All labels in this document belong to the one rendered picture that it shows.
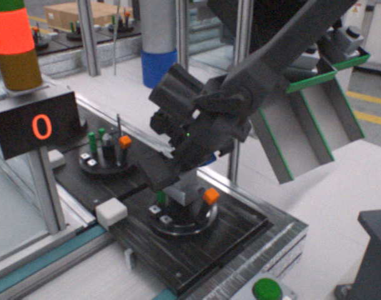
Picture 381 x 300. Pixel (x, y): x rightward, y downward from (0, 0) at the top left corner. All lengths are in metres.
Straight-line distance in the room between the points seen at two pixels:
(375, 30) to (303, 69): 3.89
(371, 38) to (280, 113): 3.81
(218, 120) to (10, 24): 0.29
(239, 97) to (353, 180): 0.67
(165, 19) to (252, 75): 1.06
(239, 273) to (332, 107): 0.52
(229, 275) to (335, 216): 0.39
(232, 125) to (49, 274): 0.43
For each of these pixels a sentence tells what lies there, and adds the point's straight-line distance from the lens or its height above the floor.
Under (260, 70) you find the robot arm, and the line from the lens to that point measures 0.46.
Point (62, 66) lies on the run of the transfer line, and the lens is 1.79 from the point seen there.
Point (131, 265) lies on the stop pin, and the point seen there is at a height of 0.94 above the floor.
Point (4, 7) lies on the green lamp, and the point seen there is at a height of 1.37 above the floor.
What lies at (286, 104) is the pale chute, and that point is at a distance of 0.86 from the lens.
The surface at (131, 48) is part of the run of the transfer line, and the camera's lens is 1.97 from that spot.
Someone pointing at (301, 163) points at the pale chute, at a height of 1.01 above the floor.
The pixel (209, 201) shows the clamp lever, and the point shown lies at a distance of 0.61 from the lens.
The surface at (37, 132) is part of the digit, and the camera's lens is 0.57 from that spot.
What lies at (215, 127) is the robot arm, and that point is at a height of 1.21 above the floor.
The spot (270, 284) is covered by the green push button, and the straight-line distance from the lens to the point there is 0.62.
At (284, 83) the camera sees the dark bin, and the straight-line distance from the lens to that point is 0.69.
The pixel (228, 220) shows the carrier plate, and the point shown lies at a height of 0.97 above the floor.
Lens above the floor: 1.45
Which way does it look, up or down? 32 degrees down
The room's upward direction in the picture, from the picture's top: straight up
